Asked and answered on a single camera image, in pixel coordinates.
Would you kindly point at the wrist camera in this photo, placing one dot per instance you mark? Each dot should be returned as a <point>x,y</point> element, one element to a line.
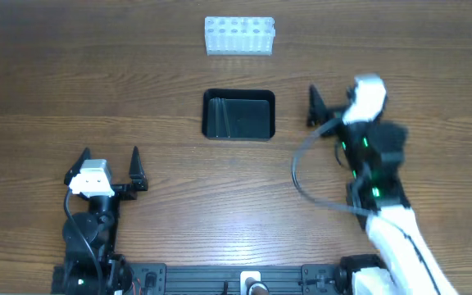
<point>365,100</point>
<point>92,179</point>

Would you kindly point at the white test tube rack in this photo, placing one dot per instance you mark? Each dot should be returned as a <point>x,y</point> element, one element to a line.
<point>239,39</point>

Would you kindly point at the mounting rail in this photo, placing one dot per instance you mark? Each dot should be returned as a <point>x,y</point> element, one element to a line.
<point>219,280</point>

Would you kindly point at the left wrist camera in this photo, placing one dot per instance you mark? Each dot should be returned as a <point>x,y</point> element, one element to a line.
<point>92,179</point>

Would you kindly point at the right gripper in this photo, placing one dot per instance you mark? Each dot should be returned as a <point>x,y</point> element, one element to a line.
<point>335,119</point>

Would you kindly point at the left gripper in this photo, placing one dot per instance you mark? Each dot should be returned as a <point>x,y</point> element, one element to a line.
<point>125,191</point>

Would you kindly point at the clear test tube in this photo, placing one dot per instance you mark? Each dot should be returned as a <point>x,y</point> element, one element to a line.
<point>217,119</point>
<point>225,119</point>

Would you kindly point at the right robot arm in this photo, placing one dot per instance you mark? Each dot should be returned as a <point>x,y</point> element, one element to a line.
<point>383,172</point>

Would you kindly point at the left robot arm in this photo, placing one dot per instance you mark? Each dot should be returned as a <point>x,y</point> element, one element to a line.
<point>96,233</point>

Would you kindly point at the black tray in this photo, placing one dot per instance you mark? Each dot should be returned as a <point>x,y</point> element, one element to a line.
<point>238,119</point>

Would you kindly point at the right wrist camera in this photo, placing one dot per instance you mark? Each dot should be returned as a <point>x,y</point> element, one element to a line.
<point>365,100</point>

